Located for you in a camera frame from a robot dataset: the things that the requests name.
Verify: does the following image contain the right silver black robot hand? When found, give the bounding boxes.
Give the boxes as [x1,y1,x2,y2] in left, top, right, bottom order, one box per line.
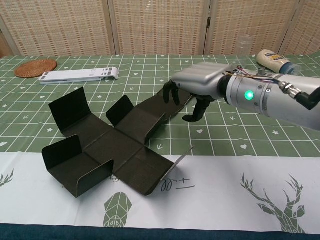
[162,62,235,123]

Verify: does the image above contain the black foldable cardboard box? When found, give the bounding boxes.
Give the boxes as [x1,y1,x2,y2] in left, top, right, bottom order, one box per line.
[41,83,196,199]

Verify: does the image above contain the clear empty jar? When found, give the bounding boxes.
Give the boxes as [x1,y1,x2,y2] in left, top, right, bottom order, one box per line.
[231,34,255,70]

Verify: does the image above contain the bamboo folding screen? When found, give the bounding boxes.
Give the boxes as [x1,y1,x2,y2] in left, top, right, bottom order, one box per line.
[0,0,320,57]

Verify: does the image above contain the mayonnaise squeeze bottle blue cap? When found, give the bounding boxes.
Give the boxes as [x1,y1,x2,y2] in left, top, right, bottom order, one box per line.
[256,49,301,76]

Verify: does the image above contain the white flat electronic device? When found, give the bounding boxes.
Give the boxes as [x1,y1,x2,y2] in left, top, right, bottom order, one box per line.
[39,66,119,86]

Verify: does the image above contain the round woven rattan coaster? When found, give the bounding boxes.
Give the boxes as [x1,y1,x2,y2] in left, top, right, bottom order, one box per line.
[14,59,58,79]

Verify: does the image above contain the dark teal under cloth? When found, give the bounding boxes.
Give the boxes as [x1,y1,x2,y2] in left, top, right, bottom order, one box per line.
[0,219,320,240]

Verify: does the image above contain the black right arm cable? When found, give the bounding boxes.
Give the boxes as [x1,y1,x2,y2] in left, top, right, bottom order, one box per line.
[278,81,320,111]

